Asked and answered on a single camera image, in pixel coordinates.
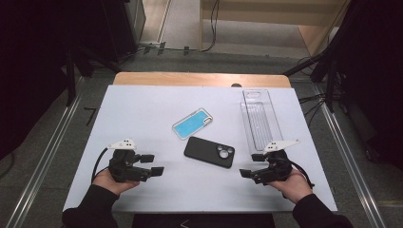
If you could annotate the dark curtain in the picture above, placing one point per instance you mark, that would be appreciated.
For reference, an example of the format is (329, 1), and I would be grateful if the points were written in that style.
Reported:
(28, 63)
(374, 79)

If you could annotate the light wooden shelf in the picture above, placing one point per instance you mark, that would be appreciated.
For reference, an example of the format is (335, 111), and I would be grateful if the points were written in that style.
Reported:
(272, 12)

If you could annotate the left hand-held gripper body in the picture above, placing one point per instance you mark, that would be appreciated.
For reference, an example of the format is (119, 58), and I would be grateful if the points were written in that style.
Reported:
(122, 166)

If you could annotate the blue phone case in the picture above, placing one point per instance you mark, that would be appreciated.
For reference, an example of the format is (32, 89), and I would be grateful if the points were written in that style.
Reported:
(191, 124)

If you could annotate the dark cabinet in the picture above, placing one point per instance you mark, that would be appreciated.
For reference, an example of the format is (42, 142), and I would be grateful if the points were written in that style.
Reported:
(126, 25)

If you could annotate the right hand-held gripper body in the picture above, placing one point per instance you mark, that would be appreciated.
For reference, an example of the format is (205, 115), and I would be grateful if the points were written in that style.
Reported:
(275, 167)

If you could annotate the wooden table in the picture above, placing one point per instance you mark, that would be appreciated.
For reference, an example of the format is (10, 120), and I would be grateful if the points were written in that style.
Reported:
(190, 79)

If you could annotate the black phone case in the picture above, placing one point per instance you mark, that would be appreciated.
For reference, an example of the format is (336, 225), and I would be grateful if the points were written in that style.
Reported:
(202, 150)

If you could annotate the black metal stand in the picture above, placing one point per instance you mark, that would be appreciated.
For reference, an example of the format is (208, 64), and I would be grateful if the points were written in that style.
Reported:
(329, 82)
(71, 79)

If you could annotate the person's left hand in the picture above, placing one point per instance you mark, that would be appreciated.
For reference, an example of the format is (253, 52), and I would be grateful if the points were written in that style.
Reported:
(107, 182)

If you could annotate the aluminium floor rail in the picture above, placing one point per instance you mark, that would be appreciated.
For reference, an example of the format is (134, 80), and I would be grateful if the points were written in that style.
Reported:
(351, 161)
(47, 152)

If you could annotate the white board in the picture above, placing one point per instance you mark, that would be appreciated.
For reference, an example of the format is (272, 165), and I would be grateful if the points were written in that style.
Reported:
(142, 107)

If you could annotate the clear plastic tray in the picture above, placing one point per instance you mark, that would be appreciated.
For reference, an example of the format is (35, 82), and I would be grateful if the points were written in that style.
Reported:
(261, 120)

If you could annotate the person's right hand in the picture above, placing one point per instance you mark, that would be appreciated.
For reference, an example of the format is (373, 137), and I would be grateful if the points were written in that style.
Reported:
(296, 188)

